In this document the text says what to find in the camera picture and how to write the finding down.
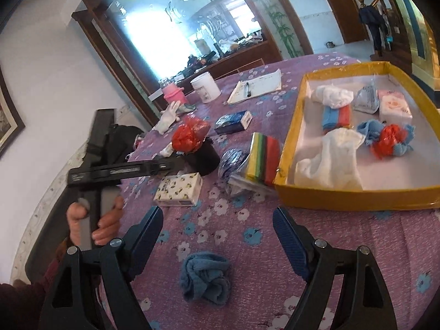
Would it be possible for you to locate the yellow box tray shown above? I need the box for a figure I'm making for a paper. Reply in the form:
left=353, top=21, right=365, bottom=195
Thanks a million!
left=274, top=61, right=440, bottom=211

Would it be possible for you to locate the blue red cloth stack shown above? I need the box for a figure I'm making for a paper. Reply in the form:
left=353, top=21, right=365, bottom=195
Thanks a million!
left=322, top=104, right=352, bottom=134

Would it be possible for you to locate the rainbow striped cloth pack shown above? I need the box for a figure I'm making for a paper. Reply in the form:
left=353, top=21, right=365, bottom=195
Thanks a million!
left=229, top=132, right=282, bottom=197

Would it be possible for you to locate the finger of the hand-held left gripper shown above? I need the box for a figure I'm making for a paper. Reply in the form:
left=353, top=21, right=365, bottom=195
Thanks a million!
left=152, top=157, right=188, bottom=176

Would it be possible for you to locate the person's left forearm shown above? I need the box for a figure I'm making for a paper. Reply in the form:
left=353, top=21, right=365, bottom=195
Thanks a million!
left=0, top=242, right=69, bottom=330

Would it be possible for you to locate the large red plastic bag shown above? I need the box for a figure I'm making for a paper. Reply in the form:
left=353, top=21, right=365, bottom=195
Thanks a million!
left=171, top=115, right=211, bottom=154

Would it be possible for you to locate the paper notebook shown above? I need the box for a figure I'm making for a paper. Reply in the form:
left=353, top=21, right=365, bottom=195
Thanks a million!
left=227, top=68, right=282, bottom=105

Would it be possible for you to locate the wooden stair railing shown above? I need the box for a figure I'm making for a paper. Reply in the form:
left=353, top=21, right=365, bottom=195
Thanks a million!
left=370, top=0, right=414, bottom=63

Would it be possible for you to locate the blue tissue pack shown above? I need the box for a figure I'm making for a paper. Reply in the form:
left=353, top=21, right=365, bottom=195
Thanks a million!
left=213, top=109, right=254, bottom=135

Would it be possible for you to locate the pink tissue pack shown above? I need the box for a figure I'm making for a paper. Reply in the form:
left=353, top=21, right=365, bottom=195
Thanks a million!
left=377, top=89, right=413, bottom=125

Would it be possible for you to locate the dark hanging jacket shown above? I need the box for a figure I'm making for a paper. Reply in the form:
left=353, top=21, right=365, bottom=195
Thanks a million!
left=358, top=4, right=388, bottom=53

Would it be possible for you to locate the pink knitted sleeve bottle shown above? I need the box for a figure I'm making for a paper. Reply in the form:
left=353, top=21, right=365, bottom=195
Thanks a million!
left=159, top=79, right=188, bottom=106

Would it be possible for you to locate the small white towel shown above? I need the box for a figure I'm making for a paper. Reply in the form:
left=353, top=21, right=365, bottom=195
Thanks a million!
left=311, top=85, right=355, bottom=108

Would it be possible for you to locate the dark framed wall picture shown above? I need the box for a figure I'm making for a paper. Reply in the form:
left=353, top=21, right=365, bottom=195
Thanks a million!
left=0, top=68, right=27, bottom=159

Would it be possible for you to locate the person's left hand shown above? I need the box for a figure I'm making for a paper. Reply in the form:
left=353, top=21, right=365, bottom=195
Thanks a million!
left=67, top=196, right=125, bottom=249

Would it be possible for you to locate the blue towel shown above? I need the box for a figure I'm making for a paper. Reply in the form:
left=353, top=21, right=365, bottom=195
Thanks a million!
left=357, top=120, right=417, bottom=161
left=180, top=252, right=232, bottom=307

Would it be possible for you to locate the floral purple tablecloth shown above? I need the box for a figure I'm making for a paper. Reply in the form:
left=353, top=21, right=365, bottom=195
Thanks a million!
left=99, top=52, right=440, bottom=330

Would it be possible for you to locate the small red plastic bag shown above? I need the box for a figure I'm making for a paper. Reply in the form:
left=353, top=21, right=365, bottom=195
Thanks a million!
left=372, top=124, right=403, bottom=159

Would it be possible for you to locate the white plastic jar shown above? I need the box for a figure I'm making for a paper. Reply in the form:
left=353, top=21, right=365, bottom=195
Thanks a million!
left=190, top=72, right=222, bottom=104

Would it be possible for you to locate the glass partition wooden frame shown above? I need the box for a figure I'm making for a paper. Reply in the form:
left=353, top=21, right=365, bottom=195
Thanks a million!
left=71, top=0, right=312, bottom=128

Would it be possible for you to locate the wooden door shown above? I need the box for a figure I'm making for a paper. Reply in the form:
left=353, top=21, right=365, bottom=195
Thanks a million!
left=314, top=0, right=370, bottom=45

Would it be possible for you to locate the large white towel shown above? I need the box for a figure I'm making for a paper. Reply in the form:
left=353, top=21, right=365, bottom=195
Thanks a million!
left=293, top=127, right=367, bottom=190

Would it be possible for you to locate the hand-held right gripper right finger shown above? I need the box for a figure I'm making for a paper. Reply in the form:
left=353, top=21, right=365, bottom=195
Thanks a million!
left=272, top=207, right=398, bottom=330

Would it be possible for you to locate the blue white patterned bag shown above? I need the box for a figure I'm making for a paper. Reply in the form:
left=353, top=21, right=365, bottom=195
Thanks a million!
left=218, top=147, right=254, bottom=183

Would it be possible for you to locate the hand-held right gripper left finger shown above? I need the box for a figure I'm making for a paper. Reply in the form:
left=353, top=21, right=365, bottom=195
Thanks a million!
left=38, top=205, right=164, bottom=330

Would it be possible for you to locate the lemon print tissue pack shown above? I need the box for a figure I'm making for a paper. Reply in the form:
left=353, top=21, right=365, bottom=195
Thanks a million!
left=153, top=172, right=203, bottom=208

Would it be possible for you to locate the black luggage bag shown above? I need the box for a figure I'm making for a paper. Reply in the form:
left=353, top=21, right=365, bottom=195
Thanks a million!
left=102, top=123, right=145, bottom=166

